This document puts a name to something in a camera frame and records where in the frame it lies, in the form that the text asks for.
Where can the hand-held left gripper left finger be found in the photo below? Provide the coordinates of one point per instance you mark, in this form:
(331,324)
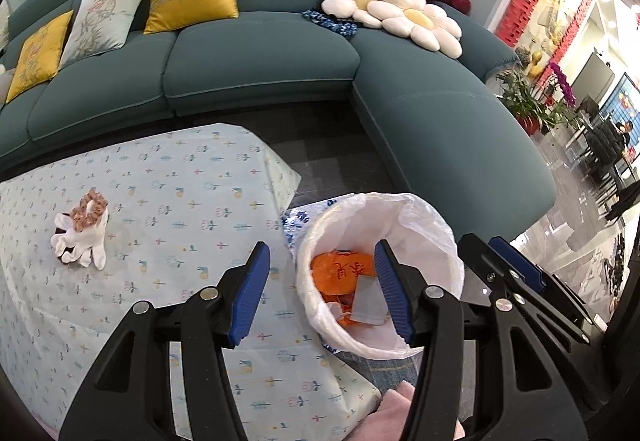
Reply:
(247,296)

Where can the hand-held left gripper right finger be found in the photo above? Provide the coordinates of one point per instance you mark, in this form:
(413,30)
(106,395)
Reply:
(395,291)

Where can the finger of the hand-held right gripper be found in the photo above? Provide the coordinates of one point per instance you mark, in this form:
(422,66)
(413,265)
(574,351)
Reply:
(517,258)
(480,261)

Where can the grey card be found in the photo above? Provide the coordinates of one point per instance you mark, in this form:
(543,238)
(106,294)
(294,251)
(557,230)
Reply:
(370,303)

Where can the white plastic-lined waste bin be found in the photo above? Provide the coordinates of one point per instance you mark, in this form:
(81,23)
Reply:
(430,241)

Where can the orange plastic bag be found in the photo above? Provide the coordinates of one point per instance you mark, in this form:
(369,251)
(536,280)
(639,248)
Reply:
(335,271)

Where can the blue white printed box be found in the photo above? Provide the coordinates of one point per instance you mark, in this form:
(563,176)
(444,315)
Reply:
(300,218)

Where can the pink blanket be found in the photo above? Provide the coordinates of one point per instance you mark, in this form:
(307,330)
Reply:
(395,408)

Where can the pale floral tablecloth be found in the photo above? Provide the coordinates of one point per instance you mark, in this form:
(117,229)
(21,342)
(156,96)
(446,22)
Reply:
(165,201)

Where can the group of dark dining chairs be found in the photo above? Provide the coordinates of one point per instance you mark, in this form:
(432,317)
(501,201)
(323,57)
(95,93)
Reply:
(605,151)

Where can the green potted plant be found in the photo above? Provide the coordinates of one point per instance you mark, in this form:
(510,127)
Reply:
(525,103)

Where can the white glove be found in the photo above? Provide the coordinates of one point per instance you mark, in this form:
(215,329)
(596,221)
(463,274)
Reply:
(87,241)

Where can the purple orchid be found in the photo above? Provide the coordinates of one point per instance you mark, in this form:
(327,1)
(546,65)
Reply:
(562,83)

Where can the brown scrunchie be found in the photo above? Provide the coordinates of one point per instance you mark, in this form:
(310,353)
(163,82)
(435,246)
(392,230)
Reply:
(82,213)

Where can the yellow gourd ornament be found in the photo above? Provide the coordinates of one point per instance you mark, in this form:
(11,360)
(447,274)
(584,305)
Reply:
(538,63)

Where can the dark screen panel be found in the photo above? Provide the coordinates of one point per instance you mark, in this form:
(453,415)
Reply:
(595,73)

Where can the teal corner sofa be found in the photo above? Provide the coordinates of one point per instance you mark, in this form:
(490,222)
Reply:
(260,66)

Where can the blue white patterned cloth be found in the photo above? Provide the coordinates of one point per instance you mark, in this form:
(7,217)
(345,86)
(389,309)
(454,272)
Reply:
(330,23)

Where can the pale floral cushion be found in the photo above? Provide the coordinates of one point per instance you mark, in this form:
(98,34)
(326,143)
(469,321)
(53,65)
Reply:
(102,23)

